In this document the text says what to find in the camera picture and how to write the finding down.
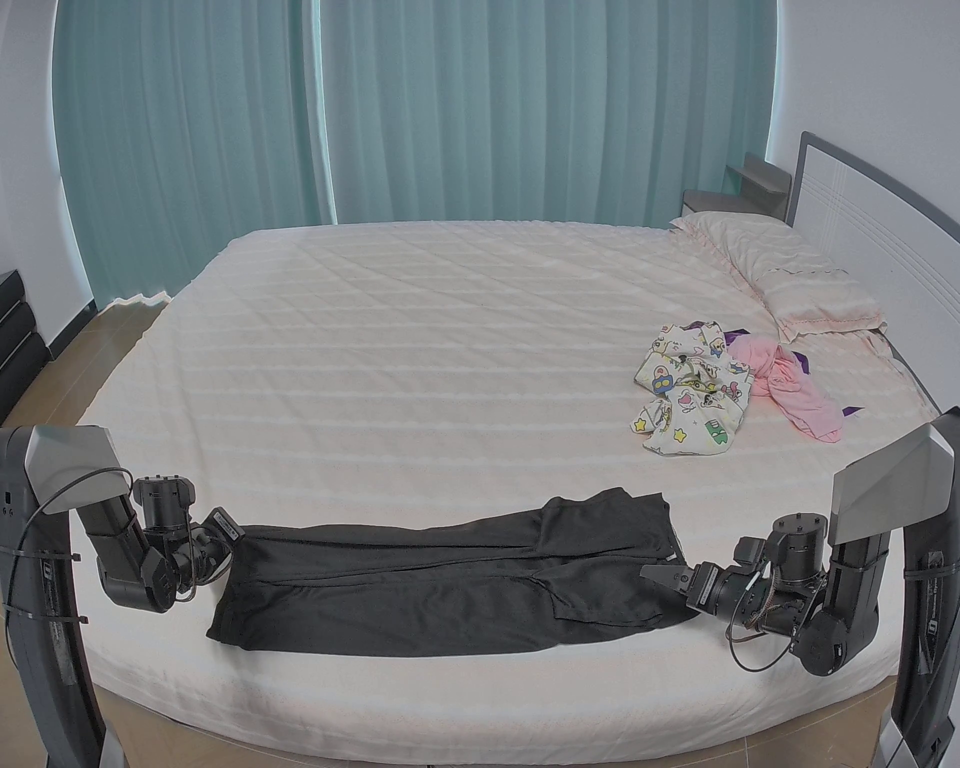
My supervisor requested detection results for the bed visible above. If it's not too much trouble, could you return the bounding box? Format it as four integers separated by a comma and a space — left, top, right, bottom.
71, 131, 960, 759

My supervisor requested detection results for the pink garment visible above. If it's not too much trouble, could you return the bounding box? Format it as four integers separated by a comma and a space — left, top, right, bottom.
723, 324, 865, 444

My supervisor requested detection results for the pale pink pillow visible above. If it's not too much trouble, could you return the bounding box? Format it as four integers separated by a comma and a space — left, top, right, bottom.
667, 210, 888, 345

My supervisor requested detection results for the black chest of drawers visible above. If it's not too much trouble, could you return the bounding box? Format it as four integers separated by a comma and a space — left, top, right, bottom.
0, 270, 52, 406

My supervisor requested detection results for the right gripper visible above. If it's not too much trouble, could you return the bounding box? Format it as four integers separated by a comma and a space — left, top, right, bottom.
639, 561, 753, 621

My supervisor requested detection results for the white printed pyjama top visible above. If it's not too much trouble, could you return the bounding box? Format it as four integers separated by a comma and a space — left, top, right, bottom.
628, 321, 755, 457

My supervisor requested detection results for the black cable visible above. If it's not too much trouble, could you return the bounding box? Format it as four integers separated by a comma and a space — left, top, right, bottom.
723, 600, 800, 674
0, 466, 136, 624

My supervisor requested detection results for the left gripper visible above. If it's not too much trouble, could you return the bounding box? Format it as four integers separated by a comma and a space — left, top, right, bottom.
191, 507, 247, 580

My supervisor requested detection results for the black T-shirt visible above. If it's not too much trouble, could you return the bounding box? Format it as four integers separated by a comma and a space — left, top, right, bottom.
206, 487, 702, 657

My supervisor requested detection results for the grey bedside table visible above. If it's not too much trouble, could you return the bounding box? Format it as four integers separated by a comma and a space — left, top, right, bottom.
681, 152, 794, 222

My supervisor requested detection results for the blue-green curtain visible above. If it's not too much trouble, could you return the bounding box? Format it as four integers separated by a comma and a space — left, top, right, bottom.
48, 0, 337, 309
318, 0, 781, 230

